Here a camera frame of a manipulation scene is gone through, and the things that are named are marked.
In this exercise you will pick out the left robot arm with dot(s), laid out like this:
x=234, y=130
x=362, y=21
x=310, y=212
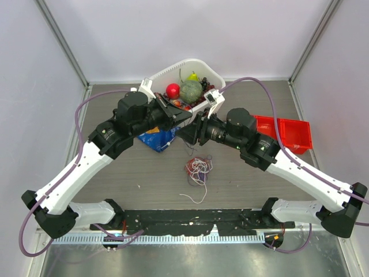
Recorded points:
x=52, y=205

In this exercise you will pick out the red bin middle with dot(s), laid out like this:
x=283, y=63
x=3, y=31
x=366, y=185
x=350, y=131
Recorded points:
x=265, y=125

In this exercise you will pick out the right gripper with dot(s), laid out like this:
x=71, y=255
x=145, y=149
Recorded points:
x=198, y=129

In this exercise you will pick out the red bin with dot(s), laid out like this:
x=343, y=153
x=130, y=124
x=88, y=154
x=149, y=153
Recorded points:
x=295, y=135
x=265, y=125

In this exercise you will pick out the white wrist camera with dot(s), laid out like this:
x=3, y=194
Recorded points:
x=215, y=100
x=146, y=88

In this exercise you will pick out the white slotted cable duct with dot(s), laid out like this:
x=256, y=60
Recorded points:
x=212, y=238

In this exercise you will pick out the white plastic basket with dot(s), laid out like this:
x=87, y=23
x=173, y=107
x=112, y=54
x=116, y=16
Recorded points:
x=180, y=71

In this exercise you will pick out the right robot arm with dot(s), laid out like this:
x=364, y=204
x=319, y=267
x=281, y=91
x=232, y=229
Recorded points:
x=336, y=205

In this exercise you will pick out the dark grape bunch right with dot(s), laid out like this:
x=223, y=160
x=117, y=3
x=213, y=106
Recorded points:
x=206, y=86

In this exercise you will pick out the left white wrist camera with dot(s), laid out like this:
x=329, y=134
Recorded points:
x=146, y=88

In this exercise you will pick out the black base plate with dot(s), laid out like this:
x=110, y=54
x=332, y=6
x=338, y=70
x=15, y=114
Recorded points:
x=196, y=222

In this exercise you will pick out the yellow green pear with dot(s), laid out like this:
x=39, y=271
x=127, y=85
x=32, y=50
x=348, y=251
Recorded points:
x=193, y=77

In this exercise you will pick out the dark red grape bunch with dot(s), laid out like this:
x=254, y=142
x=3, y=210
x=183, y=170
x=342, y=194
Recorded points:
x=160, y=95

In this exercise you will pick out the red bin right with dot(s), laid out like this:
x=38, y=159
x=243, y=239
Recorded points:
x=295, y=135

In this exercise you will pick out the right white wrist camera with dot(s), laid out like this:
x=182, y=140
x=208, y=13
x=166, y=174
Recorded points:
x=215, y=100

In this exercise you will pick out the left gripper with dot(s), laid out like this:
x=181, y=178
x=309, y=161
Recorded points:
x=177, y=115

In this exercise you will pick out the blue Doritos chip bag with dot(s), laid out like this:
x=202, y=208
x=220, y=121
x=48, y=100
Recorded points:
x=158, y=139

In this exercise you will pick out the green melon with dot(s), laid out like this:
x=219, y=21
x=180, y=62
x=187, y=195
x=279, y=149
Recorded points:
x=190, y=91

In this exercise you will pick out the red apple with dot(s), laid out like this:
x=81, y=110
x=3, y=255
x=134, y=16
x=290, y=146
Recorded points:
x=173, y=91

